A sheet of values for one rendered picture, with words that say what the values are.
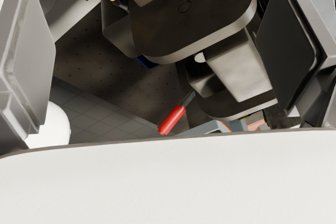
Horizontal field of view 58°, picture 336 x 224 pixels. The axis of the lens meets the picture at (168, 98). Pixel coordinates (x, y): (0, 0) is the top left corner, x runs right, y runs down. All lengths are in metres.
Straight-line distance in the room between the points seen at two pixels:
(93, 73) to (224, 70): 0.79
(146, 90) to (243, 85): 0.85
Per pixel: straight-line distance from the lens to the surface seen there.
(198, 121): 0.69
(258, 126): 2.81
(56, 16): 0.80
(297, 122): 0.74
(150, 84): 1.16
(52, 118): 0.46
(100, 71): 1.08
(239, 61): 0.33
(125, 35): 0.42
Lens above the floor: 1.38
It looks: 33 degrees down
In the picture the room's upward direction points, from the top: 169 degrees clockwise
